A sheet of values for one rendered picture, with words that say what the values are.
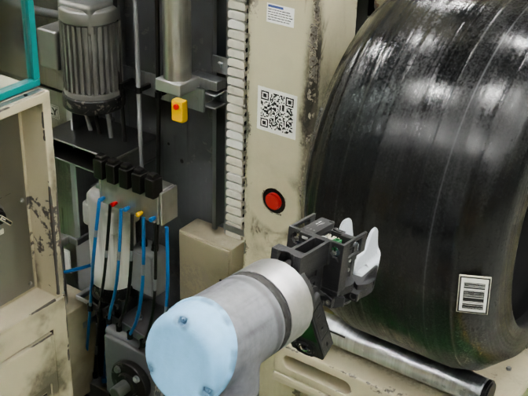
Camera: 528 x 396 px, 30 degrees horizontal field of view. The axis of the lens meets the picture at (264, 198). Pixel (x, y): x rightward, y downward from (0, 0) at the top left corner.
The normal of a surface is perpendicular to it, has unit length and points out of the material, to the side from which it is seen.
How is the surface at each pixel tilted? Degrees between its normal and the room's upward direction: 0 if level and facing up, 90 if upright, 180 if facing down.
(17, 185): 90
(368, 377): 0
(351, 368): 0
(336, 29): 90
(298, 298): 58
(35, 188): 90
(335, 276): 83
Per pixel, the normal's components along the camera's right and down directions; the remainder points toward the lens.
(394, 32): -0.30, -0.52
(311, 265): 0.82, 0.29
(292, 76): -0.57, 0.37
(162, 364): -0.56, 0.18
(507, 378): 0.03, -0.88
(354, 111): -0.48, -0.15
